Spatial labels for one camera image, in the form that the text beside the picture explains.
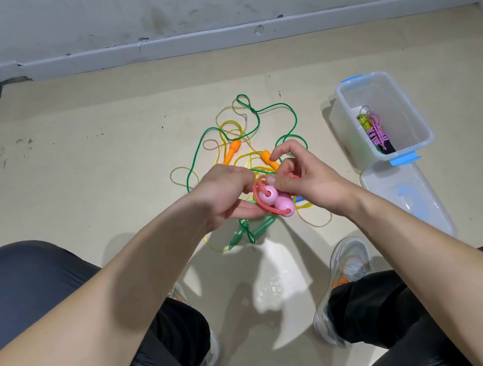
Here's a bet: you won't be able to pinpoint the person's left hand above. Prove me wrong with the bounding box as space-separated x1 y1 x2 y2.
188 158 272 234

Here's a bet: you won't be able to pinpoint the person's right hand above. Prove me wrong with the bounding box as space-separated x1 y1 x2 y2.
258 130 368 229

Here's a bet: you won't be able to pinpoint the pink skipping rope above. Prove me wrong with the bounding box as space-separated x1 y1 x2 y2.
249 169 300 224

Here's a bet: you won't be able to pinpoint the pink rope with black-yellow handles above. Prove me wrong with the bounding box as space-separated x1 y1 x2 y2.
356 103 397 159

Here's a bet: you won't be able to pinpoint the pile of colourful jump ropes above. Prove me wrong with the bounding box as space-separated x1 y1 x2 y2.
160 84 339 259

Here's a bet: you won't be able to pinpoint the clear storage box blue latches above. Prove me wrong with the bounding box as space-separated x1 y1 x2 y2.
325 65 439 176

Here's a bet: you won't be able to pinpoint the person's right forearm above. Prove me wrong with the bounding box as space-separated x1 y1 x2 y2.
340 168 483 366

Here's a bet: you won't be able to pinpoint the person's left forearm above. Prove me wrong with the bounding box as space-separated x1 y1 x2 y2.
0 191 240 366

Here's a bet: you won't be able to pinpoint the clear plastic box lid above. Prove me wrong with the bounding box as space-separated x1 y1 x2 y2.
359 154 459 249

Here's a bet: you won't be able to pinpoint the grey right shoe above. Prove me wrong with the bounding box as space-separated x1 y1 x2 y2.
302 233 383 351

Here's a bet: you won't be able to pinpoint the grey shoe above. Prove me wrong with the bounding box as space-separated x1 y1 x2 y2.
302 233 383 351
170 277 224 366

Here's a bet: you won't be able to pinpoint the grey left shoe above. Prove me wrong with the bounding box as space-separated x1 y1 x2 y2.
170 277 224 366

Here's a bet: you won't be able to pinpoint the black shorts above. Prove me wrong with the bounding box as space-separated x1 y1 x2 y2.
0 181 483 366

